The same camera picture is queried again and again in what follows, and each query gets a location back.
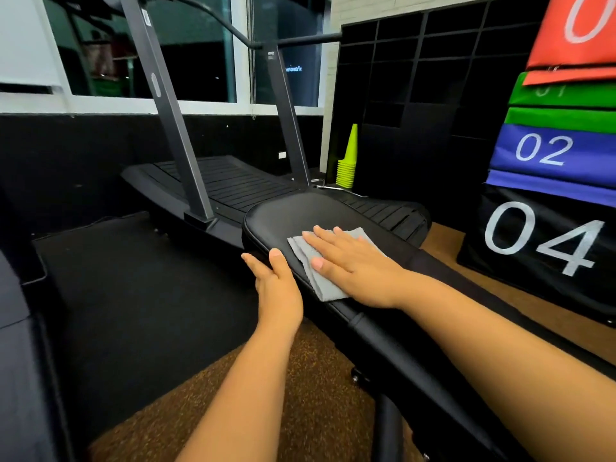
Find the person's left thumb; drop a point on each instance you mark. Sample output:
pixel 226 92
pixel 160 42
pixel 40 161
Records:
pixel 279 263

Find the blue soft plyo box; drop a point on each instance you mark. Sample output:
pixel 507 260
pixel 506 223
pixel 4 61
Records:
pixel 553 163

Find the white roller blind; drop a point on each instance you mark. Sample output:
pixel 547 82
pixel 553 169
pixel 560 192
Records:
pixel 24 38

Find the black cubby shelf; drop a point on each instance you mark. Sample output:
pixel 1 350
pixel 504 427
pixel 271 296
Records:
pixel 423 105

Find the person's right thumb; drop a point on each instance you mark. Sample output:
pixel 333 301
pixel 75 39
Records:
pixel 323 268

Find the grey cleaning cloth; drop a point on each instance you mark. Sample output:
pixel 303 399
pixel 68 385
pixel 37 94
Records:
pixel 308 262

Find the person's right hand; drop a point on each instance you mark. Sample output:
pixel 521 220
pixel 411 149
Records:
pixel 361 271

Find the black curved treadmill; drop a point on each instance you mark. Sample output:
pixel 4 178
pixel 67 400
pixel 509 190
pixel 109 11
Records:
pixel 231 185

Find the black soft plyo box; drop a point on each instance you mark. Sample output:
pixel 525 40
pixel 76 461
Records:
pixel 544 264

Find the person's right middle finger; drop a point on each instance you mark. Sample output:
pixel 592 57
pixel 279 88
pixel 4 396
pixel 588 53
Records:
pixel 329 237

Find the white-framed glass window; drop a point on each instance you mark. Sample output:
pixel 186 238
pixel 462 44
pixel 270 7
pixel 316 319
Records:
pixel 202 48

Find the black padded workout bench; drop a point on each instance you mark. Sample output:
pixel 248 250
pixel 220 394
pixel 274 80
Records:
pixel 409 351

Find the red soft plyo box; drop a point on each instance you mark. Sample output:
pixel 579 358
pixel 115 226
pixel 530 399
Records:
pixel 572 38

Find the person's left hand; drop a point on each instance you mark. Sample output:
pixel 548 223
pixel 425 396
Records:
pixel 278 298

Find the person's left forearm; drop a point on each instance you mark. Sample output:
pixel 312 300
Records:
pixel 245 394

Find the green soft plyo box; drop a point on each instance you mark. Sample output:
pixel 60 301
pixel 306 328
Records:
pixel 563 110

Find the black rubber floor mat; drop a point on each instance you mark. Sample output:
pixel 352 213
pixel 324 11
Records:
pixel 144 322

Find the person's right forearm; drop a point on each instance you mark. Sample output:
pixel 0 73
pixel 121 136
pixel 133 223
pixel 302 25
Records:
pixel 505 375

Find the stack of yellow-green cones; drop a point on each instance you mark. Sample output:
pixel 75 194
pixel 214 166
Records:
pixel 347 165

